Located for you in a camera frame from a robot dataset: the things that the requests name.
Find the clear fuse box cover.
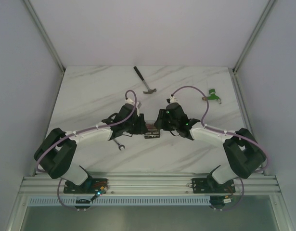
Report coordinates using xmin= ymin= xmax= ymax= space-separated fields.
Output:
xmin=145 ymin=121 xmax=160 ymax=131

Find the green red plastic connector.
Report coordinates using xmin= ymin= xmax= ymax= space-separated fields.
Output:
xmin=202 ymin=89 xmax=222 ymax=104

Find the black fuse box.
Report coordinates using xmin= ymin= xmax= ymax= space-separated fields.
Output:
xmin=144 ymin=130 xmax=161 ymax=139

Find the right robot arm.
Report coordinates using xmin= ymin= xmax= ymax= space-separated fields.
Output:
xmin=154 ymin=103 xmax=267 ymax=193

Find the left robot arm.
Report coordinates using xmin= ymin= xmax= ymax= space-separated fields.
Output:
xmin=34 ymin=103 xmax=148 ymax=193

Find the silver combination wrench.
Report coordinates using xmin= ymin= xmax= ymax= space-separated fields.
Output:
xmin=113 ymin=139 xmax=125 ymax=151

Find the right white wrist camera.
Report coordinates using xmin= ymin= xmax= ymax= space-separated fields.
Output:
xmin=166 ymin=94 xmax=179 ymax=104

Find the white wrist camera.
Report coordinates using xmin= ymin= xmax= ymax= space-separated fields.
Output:
xmin=166 ymin=94 xmax=179 ymax=104
xmin=125 ymin=98 xmax=142 ymax=116

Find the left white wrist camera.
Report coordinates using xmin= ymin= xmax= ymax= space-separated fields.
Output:
xmin=125 ymin=98 xmax=142 ymax=116

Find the black handled claw hammer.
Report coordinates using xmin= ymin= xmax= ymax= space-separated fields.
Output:
xmin=133 ymin=66 xmax=157 ymax=95

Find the aluminium front rail frame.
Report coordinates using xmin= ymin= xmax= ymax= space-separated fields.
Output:
xmin=18 ymin=172 xmax=281 ymax=196

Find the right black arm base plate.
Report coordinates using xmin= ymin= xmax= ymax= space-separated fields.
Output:
xmin=191 ymin=178 xmax=236 ymax=194

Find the slotted grey cable duct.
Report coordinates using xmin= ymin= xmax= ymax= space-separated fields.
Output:
xmin=27 ymin=196 xmax=211 ymax=206

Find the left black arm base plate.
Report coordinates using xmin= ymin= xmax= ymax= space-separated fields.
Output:
xmin=64 ymin=178 xmax=108 ymax=194

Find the right aluminium corner post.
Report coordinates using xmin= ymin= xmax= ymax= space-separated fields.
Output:
xmin=232 ymin=0 xmax=277 ymax=74

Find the aluminium corner post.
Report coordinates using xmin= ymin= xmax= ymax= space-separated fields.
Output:
xmin=232 ymin=0 xmax=277 ymax=74
xmin=22 ymin=0 xmax=66 ymax=74

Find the left aluminium corner post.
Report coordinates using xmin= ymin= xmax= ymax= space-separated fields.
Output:
xmin=22 ymin=0 xmax=66 ymax=74

